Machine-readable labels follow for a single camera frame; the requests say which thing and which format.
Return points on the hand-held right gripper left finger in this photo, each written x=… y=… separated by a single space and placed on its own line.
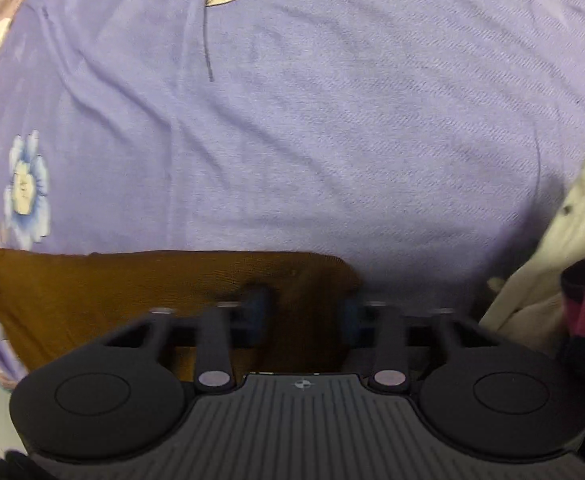
x=257 y=310

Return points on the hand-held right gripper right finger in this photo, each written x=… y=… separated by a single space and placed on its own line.
x=352 y=320

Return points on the brown knit sweater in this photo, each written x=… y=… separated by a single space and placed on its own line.
x=97 y=290

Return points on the purple floral bedsheet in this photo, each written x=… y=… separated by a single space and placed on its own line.
x=322 y=135

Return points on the cream dotted garment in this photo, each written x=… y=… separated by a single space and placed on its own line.
x=562 y=250

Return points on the dark cloth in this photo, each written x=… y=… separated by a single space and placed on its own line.
x=20 y=465

